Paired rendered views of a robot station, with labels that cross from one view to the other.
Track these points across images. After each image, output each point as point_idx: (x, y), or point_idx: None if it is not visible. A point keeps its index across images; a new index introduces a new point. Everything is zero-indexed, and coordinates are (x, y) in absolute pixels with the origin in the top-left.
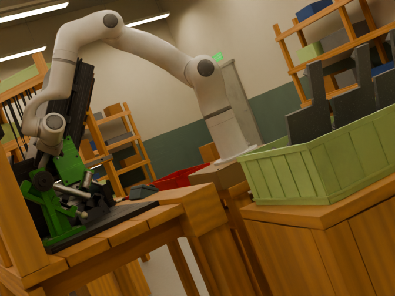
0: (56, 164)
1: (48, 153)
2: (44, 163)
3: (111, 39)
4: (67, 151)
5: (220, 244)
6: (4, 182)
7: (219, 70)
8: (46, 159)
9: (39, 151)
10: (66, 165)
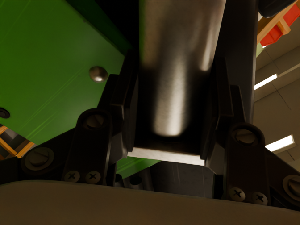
0: (81, 27)
1: (131, 197)
2: (162, 1)
3: None
4: (66, 127)
5: None
6: None
7: None
8: (156, 58)
9: (262, 140)
10: (8, 38)
